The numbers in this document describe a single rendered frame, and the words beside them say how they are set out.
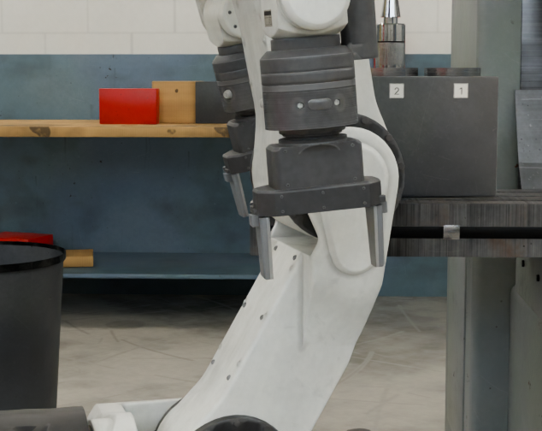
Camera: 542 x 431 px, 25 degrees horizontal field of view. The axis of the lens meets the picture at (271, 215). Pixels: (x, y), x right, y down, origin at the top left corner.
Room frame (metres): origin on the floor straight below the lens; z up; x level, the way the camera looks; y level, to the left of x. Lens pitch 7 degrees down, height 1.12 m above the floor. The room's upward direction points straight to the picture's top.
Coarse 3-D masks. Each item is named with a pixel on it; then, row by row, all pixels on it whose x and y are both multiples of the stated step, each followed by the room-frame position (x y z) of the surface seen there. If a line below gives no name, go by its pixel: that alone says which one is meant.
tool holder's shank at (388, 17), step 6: (384, 0) 1.97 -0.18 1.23; (390, 0) 1.96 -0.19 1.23; (396, 0) 1.97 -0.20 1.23; (384, 6) 1.97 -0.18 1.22; (390, 6) 1.96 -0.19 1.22; (396, 6) 1.97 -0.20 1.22; (384, 12) 1.97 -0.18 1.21; (390, 12) 1.96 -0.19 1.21; (396, 12) 1.96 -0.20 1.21; (384, 18) 1.97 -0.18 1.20; (390, 18) 1.97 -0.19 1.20; (396, 18) 1.97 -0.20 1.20
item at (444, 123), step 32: (384, 96) 1.92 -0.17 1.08; (416, 96) 1.92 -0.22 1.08; (448, 96) 1.92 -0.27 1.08; (480, 96) 1.93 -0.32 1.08; (416, 128) 1.92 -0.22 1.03; (448, 128) 1.92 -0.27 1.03; (480, 128) 1.93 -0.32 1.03; (416, 160) 1.92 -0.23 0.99; (448, 160) 1.92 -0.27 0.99; (480, 160) 1.93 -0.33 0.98; (416, 192) 1.92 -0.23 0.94; (448, 192) 1.92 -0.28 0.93; (480, 192) 1.93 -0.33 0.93
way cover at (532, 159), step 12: (516, 96) 2.30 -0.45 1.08; (528, 96) 2.30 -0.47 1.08; (540, 96) 2.30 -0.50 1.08; (516, 108) 2.29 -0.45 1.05; (528, 108) 2.29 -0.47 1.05; (540, 108) 2.29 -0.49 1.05; (516, 120) 2.28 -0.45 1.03; (528, 120) 2.28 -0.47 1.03; (540, 120) 2.28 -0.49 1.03; (528, 132) 2.27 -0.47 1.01; (540, 132) 2.27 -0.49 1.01; (528, 144) 2.26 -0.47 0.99; (540, 144) 2.26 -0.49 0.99; (528, 156) 2.25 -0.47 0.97; (540, 156) 2.24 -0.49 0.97; (528, 168) 2.23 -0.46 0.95; (540, 168) 2.23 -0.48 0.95; (528, 180) 2.21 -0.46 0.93; (540, 180) 2.21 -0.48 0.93
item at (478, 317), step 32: (480, 0) 2.32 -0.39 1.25; (512, 0) 2.31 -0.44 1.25; (480, 32) 2.32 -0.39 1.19; (512, 32) 2.31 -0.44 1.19; (480, 64) 2.32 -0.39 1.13; (512, 64) 2.31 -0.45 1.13; (512, 96) 2.31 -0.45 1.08; (512, 128) 2.31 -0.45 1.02; (512, 160) 2.31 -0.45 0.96; (448, 288) 2.76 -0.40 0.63; (480, 288) 2.31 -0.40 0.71; (448, 320) 2.75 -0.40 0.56; (480, 320) 2.31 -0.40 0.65; (448, 352) 2.70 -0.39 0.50; (480, 352) 2.31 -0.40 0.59; (448, 384) 2.69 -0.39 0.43; (480, 384) 2.31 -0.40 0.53; (448, 416) 2.68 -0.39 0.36; (480, 416) 2.31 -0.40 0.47
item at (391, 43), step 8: (384, 32) 1.96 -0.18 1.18; (392, 32) 1.95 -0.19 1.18; (400, 32) 1.96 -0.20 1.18; (384, 40) 1.96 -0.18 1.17; (392, 40) 1.95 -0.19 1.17; (400, 40) 1.96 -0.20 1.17; (384, 48) 1.96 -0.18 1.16; (392, 48) 1.95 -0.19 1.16; (400, 48) 1.96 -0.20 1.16; (384, 56) 1.96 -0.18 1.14; (392, 56) 1.95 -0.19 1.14; (400, 56) 1.96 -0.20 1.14; (376, 64) 1.97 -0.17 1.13; (384, 64) 1.96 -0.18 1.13; (392, 64) 1.95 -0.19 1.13; (400, 64) 1.96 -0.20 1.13
